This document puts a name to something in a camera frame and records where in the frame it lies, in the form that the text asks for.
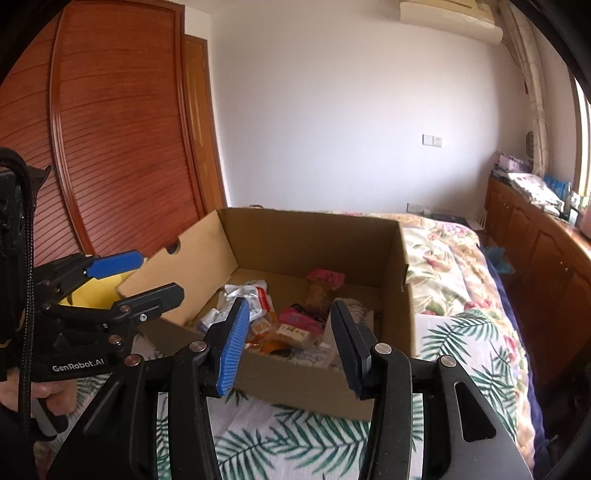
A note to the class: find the beige wall air conditioner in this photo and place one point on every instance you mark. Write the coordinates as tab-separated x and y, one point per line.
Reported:
443	10

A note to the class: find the white packet with red stripe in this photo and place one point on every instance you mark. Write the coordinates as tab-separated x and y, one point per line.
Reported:
251	295

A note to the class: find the teal cloth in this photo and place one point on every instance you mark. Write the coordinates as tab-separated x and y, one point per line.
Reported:
497	259

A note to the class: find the wooden framed window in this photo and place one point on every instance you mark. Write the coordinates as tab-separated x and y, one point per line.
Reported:
584	138

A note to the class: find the patterned beige curtain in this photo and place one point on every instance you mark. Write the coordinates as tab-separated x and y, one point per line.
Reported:
531	83

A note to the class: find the dark hand fan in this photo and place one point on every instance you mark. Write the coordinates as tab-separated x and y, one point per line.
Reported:
530	145

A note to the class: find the low wooden cabinet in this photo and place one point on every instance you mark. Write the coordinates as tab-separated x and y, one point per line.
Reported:
545	277

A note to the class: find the white wall socket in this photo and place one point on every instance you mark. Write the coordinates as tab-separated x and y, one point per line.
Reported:
432	140

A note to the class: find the person's left hand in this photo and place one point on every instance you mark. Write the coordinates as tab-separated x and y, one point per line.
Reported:
55	397

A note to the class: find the floral blanket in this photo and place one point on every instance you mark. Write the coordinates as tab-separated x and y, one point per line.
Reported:
443	258

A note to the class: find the dark blue quilt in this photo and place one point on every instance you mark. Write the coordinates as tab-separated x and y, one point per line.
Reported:
521	350

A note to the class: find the stack of floral cloths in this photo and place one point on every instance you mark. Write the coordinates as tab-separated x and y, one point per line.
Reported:
533	191

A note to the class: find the yellow plush toy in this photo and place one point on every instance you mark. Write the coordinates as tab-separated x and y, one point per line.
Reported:
92	295

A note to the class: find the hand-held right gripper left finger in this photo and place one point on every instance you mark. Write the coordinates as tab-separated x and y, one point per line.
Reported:
233	346

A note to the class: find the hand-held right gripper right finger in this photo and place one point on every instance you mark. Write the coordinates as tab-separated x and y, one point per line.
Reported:
351	346

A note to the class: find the red-brown wooden wardrobe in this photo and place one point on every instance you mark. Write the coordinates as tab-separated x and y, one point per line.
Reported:
115	138

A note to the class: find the leaf-printed bed sheet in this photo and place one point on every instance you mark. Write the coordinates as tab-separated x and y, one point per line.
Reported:
300	438

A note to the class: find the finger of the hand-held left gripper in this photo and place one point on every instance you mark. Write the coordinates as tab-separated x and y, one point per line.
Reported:
115	264
157	300

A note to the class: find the pink snack packet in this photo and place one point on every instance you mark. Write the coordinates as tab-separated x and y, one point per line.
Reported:
300	318

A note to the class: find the orange snack packet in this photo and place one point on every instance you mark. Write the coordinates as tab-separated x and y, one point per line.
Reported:
261	330

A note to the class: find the blue packets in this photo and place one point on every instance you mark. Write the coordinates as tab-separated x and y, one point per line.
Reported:
556	184

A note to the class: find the pink storage box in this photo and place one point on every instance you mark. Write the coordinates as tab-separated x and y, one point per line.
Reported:
512	162

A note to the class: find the brown cardboard box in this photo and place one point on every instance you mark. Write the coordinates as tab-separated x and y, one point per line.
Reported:
286	383

